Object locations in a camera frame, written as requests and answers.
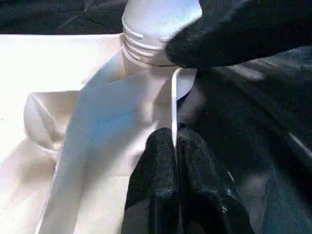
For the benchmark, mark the white plastic table leg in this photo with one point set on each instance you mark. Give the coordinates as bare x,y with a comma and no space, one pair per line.
146,24

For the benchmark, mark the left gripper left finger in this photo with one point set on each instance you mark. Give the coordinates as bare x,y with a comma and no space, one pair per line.
156,190

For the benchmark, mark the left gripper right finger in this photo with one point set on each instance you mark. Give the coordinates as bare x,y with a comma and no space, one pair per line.
209,195

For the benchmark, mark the black mat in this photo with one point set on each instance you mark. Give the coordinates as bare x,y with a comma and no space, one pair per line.
253,136

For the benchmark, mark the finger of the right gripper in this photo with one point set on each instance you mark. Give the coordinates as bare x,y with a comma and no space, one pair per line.
234,29

